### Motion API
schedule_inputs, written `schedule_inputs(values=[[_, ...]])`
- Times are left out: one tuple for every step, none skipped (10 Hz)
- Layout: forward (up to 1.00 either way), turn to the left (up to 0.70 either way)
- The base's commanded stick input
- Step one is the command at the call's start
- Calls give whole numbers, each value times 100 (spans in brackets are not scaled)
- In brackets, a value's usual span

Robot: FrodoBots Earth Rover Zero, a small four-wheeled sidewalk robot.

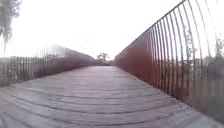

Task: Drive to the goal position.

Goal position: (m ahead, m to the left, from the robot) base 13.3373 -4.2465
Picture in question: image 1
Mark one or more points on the wooden plank bridge deck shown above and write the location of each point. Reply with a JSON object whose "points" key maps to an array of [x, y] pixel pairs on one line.
{"points": [[100, 96]]}

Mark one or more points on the rusty red metal railing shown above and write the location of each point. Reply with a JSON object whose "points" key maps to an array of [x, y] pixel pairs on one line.
{"points": [[156, 56], [40, 66]]}

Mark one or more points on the tree with hanging branches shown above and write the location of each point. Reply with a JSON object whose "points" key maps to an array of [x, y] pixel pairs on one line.
{"points": [[6, 16]]}

